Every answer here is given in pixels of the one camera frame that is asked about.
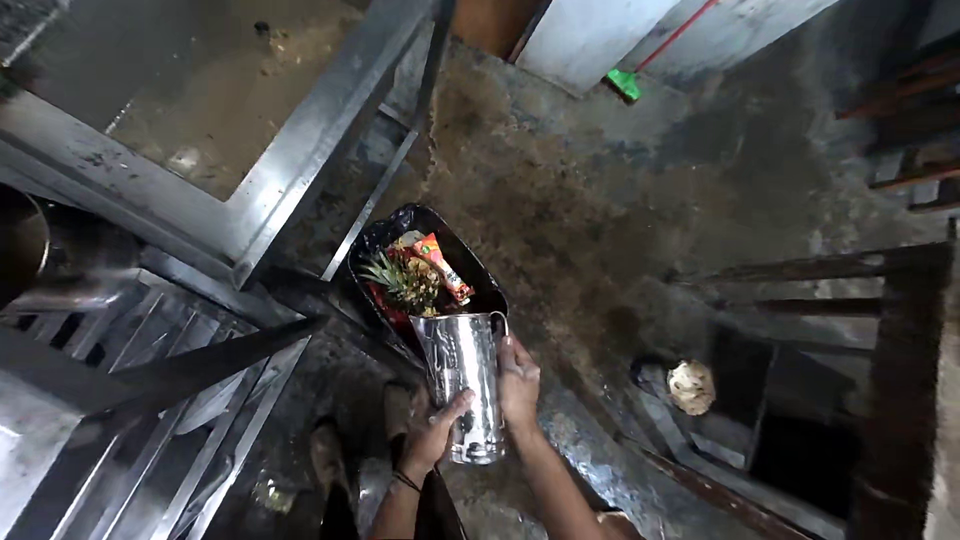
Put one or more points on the brown door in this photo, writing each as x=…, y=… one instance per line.
x=491, y=24

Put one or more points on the black plastic bag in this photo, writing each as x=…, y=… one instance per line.
x=390, y=223

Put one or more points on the cream crumpled bundle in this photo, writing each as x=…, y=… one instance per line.
x=691, y=387

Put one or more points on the red white snack wrapper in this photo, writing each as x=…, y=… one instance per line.
x=444, y=268

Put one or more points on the large round metal pot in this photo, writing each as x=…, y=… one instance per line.
x=19, y=244

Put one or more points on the person's right fingers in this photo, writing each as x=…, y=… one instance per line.
x=528, y=360

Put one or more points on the person's left forearm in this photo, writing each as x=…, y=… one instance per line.
x=397, y=508

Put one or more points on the person's legs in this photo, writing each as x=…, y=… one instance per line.
x=328, y=461

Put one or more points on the black waste bin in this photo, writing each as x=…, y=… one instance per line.
x=472, y=262

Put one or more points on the person's left hand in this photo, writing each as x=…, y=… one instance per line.
x=429, y=441

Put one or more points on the pineapple crown with peel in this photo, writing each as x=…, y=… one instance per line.
x=409, y=282

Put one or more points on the person's right thumb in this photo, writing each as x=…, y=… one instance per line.
x=508, y=352

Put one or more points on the steel sink table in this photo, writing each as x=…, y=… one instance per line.
x=240, y=217

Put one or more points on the person's left fingers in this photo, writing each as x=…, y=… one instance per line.
x=419, y=400

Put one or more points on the person's right hand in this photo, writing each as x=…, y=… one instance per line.
x=520, y=391

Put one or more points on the brown wooden stool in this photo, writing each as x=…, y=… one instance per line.
x=911, y=90

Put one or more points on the person's right forearm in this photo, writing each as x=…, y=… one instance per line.
x=556, y=484

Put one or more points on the metal slatted rack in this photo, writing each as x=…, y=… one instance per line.
x=187, y=420

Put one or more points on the dark wooden table frame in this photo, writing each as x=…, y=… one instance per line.
x=904, y=360

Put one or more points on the person's left thumb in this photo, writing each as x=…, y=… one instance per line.
x=459, y=406

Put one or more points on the shiny metal jug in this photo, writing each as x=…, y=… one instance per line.
x=467, y=386

